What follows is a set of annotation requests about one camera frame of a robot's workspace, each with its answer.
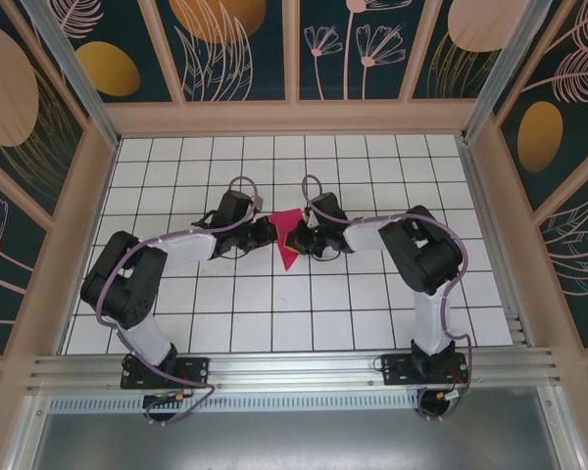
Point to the pink square paper sheet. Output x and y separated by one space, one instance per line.
286 222

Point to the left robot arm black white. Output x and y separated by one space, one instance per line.
122 284

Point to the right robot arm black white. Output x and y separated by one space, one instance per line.
421 254

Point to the grey metal sheet tray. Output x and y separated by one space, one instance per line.
299 440

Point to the small connector board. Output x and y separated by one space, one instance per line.
451 394
164 397

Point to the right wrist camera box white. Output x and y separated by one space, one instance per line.
309 222

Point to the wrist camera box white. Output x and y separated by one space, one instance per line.
309 222
259 202

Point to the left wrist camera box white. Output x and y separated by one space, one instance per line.
259 202

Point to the long aluminium mounting rail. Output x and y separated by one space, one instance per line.
299 367

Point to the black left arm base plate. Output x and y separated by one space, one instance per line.
196 372

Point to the aluminium side rail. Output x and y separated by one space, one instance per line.
485 205

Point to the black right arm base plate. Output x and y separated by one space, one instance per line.
397 369

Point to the aluminium corner post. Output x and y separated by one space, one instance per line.
507 63
71 63

